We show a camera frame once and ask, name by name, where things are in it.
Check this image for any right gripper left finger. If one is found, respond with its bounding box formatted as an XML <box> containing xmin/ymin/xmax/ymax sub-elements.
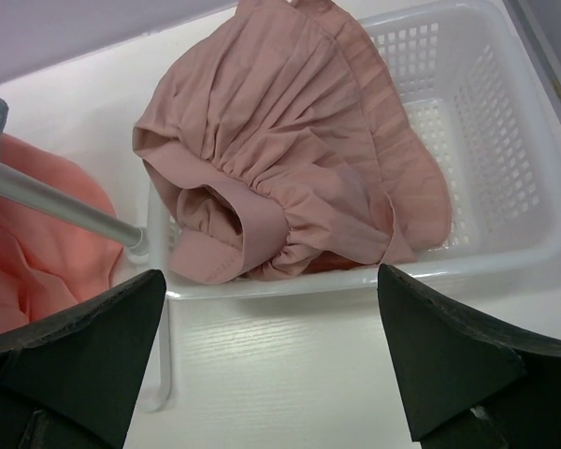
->
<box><xmin>0</xmin><ymin>269</ymin><xmax>166</xmax><ymax>448</ymax></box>

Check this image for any white plastic basket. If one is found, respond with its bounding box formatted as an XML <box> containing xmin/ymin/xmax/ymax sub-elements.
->
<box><xmin>147</xmin><ymin>0</ymin><xmax>561</xmax><ymax>300</ymax></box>

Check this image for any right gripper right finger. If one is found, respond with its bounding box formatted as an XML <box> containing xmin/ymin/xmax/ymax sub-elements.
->
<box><xmin>378</xmin><ymin>265</ymin><xmax>561</xmax><ymax>448</ymax></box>

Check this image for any coral pink skirt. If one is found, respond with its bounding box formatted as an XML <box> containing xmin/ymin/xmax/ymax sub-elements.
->
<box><xmin>0</xmin><ymin>135</ymin><xmax>122</xmax><ymax>334</ymax></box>

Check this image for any dusty pink ruffled skirt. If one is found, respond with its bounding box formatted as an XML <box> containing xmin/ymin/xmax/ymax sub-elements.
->
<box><xmin>133</xmin><ymin>1</ymin><xmax>452</xmax><ymax>284</ymax></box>

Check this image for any white clothes rack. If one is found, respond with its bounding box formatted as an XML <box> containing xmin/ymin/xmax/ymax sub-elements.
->
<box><xmin>0</xmin><ymin>162</ymin><xmax>172</xmax><ymax>413</ymax></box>

